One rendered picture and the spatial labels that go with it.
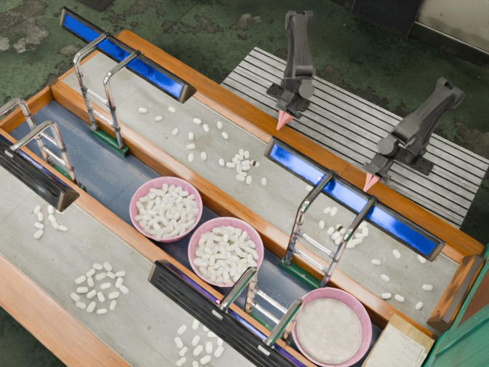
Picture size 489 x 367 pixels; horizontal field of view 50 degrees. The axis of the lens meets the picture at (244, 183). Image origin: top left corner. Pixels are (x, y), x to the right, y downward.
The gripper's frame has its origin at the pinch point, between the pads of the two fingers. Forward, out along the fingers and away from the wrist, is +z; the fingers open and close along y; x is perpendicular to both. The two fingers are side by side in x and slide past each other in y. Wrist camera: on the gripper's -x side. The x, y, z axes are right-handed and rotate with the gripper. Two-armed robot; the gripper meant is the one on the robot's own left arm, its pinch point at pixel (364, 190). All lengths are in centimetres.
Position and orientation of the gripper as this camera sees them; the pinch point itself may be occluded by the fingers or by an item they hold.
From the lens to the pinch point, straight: 194.4
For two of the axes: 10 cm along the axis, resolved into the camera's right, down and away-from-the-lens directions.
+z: -4.9, 8.5, 2.0
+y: 8.0, 5.3, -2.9
